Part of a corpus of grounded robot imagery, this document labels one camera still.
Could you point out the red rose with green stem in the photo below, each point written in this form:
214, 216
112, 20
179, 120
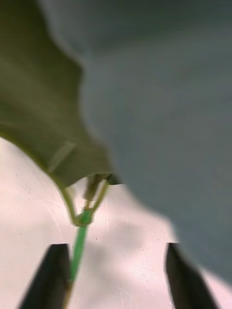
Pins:
36, 96

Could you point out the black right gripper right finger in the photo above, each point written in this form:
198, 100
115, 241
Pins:
186, 277

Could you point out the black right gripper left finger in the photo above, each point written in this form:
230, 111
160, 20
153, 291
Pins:
48, 277

